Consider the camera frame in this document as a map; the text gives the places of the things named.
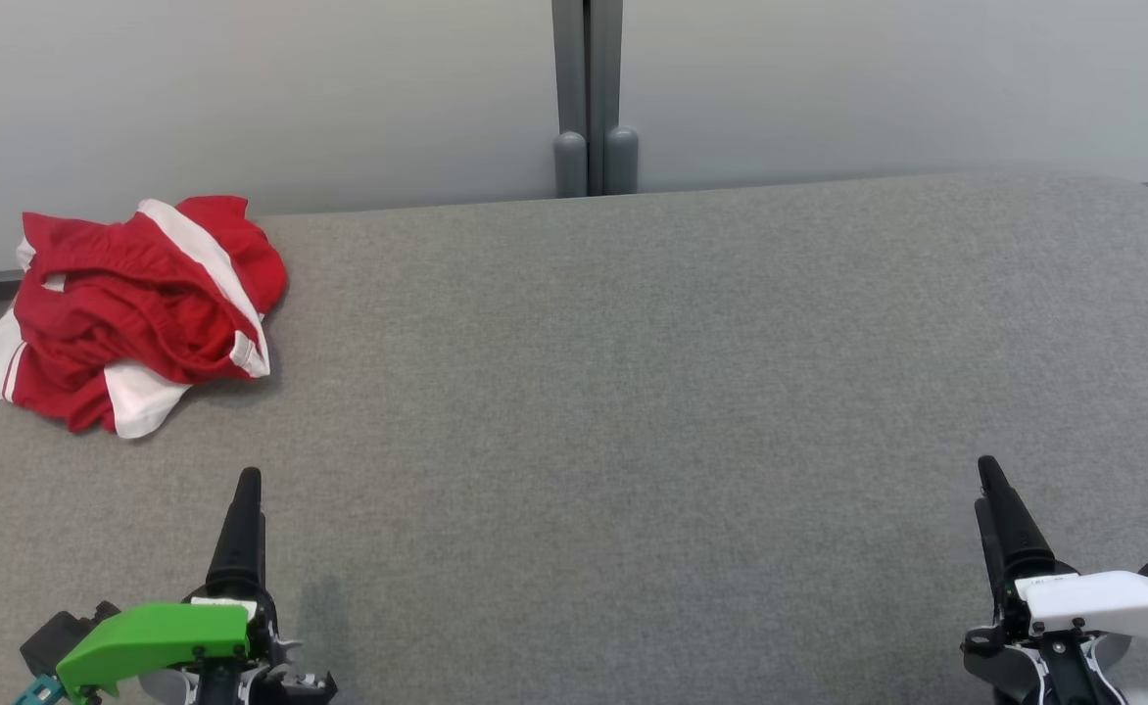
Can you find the grey fabric sofa seat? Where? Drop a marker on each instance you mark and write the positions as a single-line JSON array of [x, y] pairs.
[[633, 411]]

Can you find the grey partition post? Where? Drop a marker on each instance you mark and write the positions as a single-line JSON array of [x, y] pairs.
[[570, 98], [613, 98]]

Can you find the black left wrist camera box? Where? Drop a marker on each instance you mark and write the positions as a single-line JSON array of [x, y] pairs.
[[55, 634]]

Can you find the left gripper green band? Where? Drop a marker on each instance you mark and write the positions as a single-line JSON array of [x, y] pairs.
[[158, 636]]

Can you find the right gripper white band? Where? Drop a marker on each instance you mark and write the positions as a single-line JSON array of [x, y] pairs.
[[1103, 602]]

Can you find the red shorts white trim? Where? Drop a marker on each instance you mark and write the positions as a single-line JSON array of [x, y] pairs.
[[158, 294]]

